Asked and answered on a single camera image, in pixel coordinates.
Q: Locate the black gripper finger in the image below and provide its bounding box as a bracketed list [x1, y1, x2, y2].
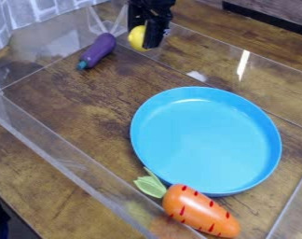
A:
[126, 7, 145, 31]
[141, 18, 170, 49]

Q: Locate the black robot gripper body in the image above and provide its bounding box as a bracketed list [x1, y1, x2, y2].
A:
[128, 0, 176, 20]

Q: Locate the yellow toy lemon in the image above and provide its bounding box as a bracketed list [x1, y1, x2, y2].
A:
[126, 25, 148, 51]

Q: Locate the purple toy eggplant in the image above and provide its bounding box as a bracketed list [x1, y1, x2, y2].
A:
[77, 33, 116, 70]

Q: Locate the blue round tray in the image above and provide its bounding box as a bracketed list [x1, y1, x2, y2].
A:
[129, 87, 281, 197]

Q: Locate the white patterned curtain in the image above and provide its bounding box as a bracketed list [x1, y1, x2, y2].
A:
[0, 0, 105, 49]

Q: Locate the orange toy carrot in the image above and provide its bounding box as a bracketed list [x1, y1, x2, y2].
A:
[133, 168, 240, 238]

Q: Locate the clear acrylic enclosure wall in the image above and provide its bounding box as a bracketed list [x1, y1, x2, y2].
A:
[0, 0, 302, 239]

